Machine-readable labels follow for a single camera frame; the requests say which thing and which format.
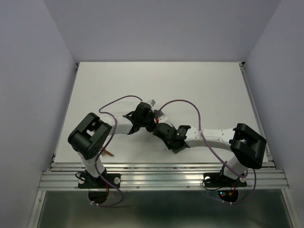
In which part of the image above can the grey cloth napkin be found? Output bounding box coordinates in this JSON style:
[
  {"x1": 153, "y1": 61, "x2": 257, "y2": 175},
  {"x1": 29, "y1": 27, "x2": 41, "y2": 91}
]
[{"x1": 171, "y1": 146, "x2": 186, "y2": 154}]

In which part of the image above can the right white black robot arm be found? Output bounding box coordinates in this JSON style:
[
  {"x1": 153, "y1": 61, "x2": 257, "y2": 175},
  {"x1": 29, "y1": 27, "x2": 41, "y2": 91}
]
[{"x1": 153, "y1": 123, "x2": 267, "y2": 185}]

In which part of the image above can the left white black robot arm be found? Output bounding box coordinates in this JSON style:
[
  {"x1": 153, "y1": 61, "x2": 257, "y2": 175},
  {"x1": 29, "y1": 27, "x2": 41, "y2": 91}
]
[{"x1": 67, "y1": 100, "x2": 156, "y2": 189}]

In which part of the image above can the copper knife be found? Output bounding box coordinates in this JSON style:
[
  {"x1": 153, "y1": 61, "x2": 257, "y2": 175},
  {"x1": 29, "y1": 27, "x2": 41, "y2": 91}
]
[{"x1": 107, "y1": 151, "x2": 114, "y2": 157}]

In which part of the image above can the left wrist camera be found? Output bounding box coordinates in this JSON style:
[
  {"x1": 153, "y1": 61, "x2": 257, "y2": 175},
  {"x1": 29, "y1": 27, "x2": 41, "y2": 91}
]
[{"x1": 146, "y1": 99, "x2": 156, "y2": 107}]

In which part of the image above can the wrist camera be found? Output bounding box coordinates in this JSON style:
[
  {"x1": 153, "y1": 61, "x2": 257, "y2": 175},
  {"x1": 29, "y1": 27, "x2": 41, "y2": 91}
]
[
  {"x1": 154, "y1": 110, "x2": 173, "y2": 126},
  {"x1": 146, "y1": 99, "x2": 156, "y2": 107}
]

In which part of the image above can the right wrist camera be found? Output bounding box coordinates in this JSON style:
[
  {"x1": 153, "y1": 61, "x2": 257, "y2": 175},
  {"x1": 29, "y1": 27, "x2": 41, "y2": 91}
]
[{"x1": 154, "y1": 110, "x2": 173, "y2": 126}]

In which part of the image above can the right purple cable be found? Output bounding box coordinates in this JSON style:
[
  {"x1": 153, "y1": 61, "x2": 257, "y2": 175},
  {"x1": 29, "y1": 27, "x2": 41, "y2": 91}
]
[{"x1": 158, "y1": 99, "x2": 257, "y2": 206}]

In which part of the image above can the aluminium front rail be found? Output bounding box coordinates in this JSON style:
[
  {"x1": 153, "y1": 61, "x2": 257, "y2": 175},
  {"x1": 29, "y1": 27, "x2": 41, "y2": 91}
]
[{"x1": 38, "y1": 162, "x2": 289, "y2": 191}]

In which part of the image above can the aluminium rail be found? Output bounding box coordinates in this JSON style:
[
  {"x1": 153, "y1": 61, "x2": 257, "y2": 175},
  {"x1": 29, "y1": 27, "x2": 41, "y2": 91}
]
[
  {"x1": 238, "y1": 62, "x2": 276, "y2": 169},
  {"x1": 38, "y1": 162, "x2": 289, "y2": 191}
]

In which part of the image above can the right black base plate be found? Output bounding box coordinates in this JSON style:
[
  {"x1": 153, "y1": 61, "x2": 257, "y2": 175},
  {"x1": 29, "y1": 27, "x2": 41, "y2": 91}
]
[{"x1": 202, "y1": 166, "x2": 247, "y2": 190}]

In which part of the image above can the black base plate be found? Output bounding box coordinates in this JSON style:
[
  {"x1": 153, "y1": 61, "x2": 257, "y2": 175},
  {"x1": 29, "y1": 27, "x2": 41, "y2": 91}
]
[
  {"x1": 75, "y1": 172, "x2": 121, "y2": 189},
  {"x1": 202, "y1": 166, "x2": 247, "y2": 190}
]

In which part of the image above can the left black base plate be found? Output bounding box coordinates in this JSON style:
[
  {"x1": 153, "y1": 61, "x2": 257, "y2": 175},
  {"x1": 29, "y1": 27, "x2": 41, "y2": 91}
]
[{"x1": 75, "y1": 172, "x2": 121, "y2": 189}]

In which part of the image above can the aluminium right side rail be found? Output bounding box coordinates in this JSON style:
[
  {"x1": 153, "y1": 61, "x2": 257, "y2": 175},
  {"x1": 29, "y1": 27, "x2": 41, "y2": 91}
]
[{"x1": 238, "y1": 62, "x2": 276, "y2": 169}]

